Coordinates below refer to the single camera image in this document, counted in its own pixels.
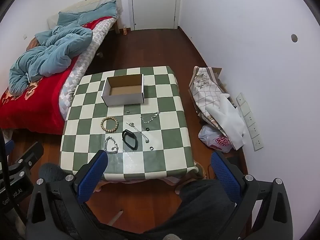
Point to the grey white checkered bedsheet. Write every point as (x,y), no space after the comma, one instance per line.
(80,67)

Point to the brown pillow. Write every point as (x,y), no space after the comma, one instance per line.
(33,44)

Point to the round grey wall cap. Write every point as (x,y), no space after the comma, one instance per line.
(294,38)

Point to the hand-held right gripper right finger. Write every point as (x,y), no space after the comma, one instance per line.
(225,177)

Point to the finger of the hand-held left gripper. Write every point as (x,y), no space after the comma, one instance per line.
(33,152)
(10,148)

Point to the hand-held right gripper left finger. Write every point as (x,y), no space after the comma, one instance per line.
(92,178)

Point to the dark grey fuzzy slipper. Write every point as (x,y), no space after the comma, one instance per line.
(51,171)

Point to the blue quilt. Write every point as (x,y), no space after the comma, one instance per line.
(55,52)

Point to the small orange bottle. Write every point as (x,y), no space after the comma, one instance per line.
(124,30)

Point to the white door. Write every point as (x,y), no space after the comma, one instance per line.
(155,5)

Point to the white plastic bag red print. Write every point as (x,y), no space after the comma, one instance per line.
(210,137)

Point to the white cardboard box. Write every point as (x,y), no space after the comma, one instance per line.
(125,100)

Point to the green white checkered tablecloth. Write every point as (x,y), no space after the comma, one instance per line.
(170,130)

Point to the wooden stick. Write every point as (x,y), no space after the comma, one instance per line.
(116,217)

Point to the brown cardboard box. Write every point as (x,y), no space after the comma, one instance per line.
(217,73)

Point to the wooden bed frame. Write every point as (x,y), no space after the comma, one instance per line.
(117,27)

